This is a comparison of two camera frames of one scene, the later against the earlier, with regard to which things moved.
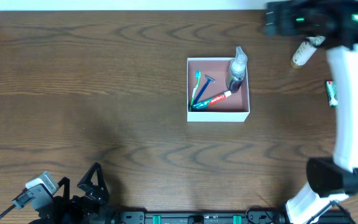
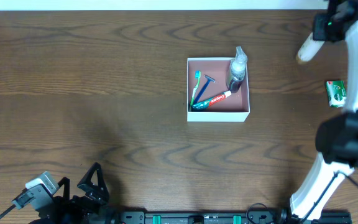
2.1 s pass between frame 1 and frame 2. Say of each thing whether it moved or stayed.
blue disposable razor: stayed
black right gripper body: moved
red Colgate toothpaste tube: stayed
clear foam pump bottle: stayed
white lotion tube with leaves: moved
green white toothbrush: stayed
